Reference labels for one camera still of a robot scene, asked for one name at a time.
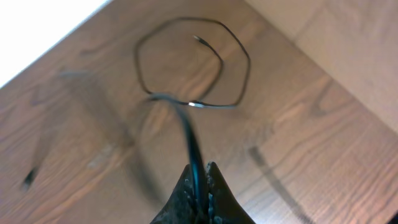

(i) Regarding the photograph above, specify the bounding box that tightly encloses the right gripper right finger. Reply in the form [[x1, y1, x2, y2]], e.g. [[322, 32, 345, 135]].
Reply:
[[206, 162, 255, 224]]

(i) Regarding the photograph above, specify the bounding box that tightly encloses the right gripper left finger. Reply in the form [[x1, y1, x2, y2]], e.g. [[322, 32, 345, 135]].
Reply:
[[150, 165, 197, 224]]

